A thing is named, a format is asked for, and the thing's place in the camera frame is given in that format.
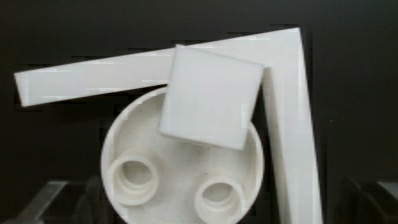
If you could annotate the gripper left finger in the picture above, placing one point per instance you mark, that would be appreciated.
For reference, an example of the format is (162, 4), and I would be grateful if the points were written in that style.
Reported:
(68, 203)

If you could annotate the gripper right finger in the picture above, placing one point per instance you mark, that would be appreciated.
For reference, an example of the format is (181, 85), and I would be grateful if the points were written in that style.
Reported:
(368, 203)

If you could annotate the white round stool seat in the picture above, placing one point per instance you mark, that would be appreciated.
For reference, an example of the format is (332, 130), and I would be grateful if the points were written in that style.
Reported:
(174, 183)

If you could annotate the white stool leg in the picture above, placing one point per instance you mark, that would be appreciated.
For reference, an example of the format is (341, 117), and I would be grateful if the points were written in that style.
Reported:
(210, 98)

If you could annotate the white U-shaped barrier wall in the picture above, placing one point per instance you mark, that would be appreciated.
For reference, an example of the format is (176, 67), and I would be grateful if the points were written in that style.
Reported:
(139, 70)

